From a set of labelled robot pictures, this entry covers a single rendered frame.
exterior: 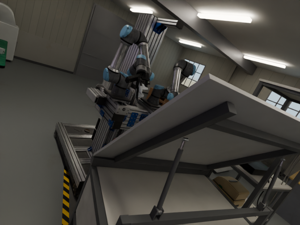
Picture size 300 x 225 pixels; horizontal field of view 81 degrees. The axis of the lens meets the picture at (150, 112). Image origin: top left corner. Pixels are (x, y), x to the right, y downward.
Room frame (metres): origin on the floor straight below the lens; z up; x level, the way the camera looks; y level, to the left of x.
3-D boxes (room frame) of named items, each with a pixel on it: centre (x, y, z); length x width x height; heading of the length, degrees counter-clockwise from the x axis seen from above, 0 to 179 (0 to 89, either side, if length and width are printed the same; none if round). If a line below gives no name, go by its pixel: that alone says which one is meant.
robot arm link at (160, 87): (2.12, 0.01, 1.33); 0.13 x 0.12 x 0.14; 113
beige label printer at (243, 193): (1.66, -1.05, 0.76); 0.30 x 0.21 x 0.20; 34
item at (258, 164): (1.69, -1.09, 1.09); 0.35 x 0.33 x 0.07; 121
